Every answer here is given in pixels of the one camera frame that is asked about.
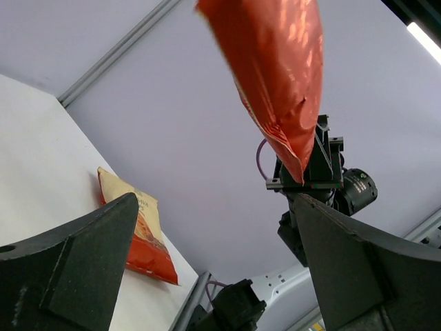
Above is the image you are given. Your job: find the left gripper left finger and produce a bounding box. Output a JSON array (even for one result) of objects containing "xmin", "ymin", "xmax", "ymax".
[{"xmin": 1, "ymin": 193, "xmax": 139, "ymax": 330}]

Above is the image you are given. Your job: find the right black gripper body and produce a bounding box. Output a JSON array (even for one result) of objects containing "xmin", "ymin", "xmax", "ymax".
[{"xmin": 265, "ymin": 137, "xmax": 344, "ymax": 200}]

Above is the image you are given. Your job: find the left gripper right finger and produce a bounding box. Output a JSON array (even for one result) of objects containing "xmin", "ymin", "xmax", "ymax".
[{"xmin": 293, "ymin": 194, "xmax": 440, "ymax": 330}]

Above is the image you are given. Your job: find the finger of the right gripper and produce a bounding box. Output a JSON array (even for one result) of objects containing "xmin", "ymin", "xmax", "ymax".
[{"xmin": 308, "ymin": 114, "xmax": 334, "ymax": 182}]

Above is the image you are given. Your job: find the cassava chips bag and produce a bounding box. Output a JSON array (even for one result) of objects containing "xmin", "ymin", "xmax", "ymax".
[
  {"xmin": 97, "ymin": 167, "xmax": 178, "ymax": 285},
  {"xmin": 196, "ymin": 0, "xmax": 324, "ymax": 184}
]

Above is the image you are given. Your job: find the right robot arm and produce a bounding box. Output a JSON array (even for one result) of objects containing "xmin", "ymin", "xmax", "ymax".
[{"xmin": 187, "ymin": 114, "xmax": 378, "ymax": 330}]

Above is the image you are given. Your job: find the aluminium mounting rail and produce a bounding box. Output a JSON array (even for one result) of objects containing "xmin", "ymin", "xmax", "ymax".
[{"xmin": 168, "ymin": 206, "xmax": 441, "ymax": 331}]

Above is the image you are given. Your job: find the right aluminium frame post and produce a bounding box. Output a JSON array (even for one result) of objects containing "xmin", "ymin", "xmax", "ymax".
[{"xmin": 57, "ymin": 0, "xmax": 181, "ymax": 108}]

